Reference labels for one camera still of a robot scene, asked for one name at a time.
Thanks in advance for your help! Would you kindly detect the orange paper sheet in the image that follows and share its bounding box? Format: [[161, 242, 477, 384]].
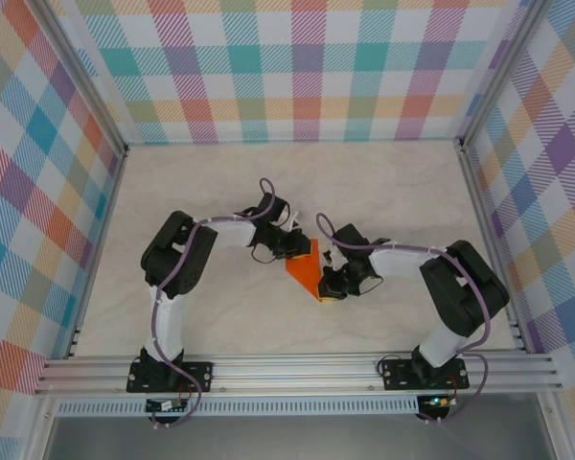
[[285, 237, 325, 301]]

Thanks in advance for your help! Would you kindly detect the grey metal shelf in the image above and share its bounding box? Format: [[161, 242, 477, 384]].
[[42, 414, 557, 460]]

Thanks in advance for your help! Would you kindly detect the thin black right gripper wire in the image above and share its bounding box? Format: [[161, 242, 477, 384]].
[[358, 276, 385, 296]]

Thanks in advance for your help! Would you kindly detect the thin black gripper wire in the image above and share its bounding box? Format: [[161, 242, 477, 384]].
[[250, 242, 282, 264], [358, 276, 385, 296]]

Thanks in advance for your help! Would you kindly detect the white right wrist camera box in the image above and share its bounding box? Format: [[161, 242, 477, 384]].
[[321, 244, 342, 270]]

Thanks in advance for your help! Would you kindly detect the thin black left gripper wire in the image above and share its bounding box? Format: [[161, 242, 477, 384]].
[[250, 242, 282, 264]]

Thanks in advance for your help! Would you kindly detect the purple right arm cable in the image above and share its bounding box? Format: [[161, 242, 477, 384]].
[[314, 213, 491, 426]]

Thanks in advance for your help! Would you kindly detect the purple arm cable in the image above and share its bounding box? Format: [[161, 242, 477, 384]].
[[150, 177, 278, 429], [314, 213, 491, 426]]

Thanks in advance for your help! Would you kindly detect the thin black base wire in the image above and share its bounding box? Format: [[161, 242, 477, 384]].
[[376, 348, 416, 380]]

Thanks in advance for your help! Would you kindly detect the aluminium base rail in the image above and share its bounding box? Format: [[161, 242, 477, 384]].
[[33, 352, 564, 397]]

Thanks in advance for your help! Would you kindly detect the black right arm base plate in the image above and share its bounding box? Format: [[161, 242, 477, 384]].
[[380, 358, 471, 392]]

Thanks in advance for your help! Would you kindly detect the perforated metal cable strip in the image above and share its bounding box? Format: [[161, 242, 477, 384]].
[[57, 400, 421, 417]]

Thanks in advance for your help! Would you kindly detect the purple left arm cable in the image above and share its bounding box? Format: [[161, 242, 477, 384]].
[[150, 177, 278, 429]]

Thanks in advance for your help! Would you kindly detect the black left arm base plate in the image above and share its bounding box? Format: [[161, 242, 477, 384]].
[[126, 361, 215, 395]]

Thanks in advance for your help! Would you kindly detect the aluminium side rail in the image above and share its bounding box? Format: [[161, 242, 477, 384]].
[[64, 146, 130, 360], [457, 141, 528, 356]]

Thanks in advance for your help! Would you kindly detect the aluminium corner post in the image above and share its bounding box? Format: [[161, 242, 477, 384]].
[[452, 0, 560, 154], [33, 0, 129, 157]]

